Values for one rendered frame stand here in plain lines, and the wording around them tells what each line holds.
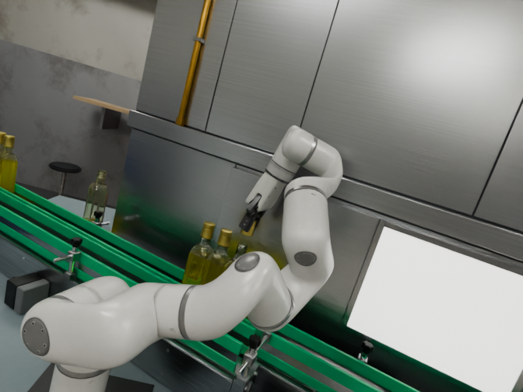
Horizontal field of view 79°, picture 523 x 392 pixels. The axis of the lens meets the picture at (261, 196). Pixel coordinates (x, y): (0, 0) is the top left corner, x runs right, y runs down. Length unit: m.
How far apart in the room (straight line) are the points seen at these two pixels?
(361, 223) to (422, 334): 0.33
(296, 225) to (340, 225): 0.40
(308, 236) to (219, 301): 0.17
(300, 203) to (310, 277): 0.13
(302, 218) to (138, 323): 0.30
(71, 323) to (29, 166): 4.03
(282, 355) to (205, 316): 0.46
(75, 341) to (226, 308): 0.21
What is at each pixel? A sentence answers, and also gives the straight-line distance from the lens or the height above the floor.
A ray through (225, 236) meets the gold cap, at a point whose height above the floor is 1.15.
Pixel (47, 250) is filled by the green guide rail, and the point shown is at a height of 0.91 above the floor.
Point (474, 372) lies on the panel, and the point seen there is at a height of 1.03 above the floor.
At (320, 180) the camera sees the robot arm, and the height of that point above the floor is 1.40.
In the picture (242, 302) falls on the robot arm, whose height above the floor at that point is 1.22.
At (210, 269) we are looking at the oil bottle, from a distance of 0.94.
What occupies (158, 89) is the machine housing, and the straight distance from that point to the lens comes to 1.27.
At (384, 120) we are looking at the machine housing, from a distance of 0.95.
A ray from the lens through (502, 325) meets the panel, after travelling 1.01.
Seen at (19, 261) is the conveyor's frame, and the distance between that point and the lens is 1.33.
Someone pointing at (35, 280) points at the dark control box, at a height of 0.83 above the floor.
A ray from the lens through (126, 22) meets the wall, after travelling 4.11.
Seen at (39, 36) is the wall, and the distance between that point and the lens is 4.44.
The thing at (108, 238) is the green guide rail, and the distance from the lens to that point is 1.27.
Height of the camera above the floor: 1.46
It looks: 11 degrees down
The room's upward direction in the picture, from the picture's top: 16 degrees clockwise
